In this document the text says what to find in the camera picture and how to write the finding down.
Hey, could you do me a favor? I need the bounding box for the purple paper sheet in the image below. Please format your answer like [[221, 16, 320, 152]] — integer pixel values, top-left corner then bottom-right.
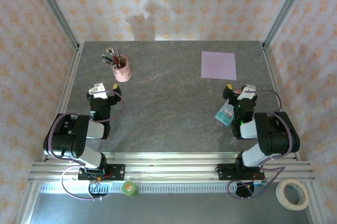
[[201, 51, 237, 81]]

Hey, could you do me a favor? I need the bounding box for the teal illustrated card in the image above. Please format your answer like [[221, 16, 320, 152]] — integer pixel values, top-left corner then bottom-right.
[[214, 102, 235, 127]]

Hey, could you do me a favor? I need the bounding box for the pink pen cup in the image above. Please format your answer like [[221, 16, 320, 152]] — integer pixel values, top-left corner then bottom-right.
[[113, 54, 132, 83]]

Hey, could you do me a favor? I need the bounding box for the green tape roll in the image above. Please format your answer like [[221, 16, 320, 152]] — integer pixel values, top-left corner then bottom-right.
[[121, 180, 140, 197]]

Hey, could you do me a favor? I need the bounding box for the white masking tape roll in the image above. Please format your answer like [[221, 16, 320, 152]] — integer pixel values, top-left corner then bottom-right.
[[275, 179, 310, 211]]

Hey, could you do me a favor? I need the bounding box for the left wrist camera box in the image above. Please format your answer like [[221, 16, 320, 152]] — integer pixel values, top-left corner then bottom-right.
[[88, 83, 106, 100]]

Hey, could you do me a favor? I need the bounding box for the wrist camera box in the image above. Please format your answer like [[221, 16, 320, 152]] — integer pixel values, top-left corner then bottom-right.
[[88, 83, 106, 100], [236, 84, 257, 101]]

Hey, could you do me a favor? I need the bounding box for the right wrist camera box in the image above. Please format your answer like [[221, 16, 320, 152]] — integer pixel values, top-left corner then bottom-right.
[[236, 84, 257, 101]]

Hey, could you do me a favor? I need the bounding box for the aluminium side rail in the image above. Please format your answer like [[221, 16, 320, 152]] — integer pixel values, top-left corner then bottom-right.
[[262, 44, 301, 161], [42, 44, 85, 161]]

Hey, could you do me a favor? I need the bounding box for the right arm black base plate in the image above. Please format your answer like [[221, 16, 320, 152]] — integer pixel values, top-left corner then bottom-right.
[[216, 163, 265, 181]]

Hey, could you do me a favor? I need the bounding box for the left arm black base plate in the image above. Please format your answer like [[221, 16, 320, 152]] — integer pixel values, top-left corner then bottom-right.
[[78, 164, 126, 182]]

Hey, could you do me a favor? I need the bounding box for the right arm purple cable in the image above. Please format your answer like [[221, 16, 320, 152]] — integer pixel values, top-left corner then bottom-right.
[[226, 89, 294, 200]]

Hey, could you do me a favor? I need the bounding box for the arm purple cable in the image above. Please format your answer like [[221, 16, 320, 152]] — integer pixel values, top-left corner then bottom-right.
[[44, 89, 126, 201], [226, 89, 294, 200]]

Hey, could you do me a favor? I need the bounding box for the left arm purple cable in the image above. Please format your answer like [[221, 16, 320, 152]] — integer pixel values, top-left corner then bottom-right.
[[44, 89, 126, 201]]

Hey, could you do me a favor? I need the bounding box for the aluminium mounting rail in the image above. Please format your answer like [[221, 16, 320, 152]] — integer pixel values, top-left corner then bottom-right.
[[27, 152, 316, 183]]

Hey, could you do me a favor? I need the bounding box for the slotted cable duct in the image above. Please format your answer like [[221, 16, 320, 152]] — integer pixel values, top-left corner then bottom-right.
[[39, 183, 264, 193]]

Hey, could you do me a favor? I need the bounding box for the aluminium corner post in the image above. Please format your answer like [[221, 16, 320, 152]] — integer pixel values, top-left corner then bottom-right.
[[28, 0, 81, 51], [262, 0, 314, 51]]

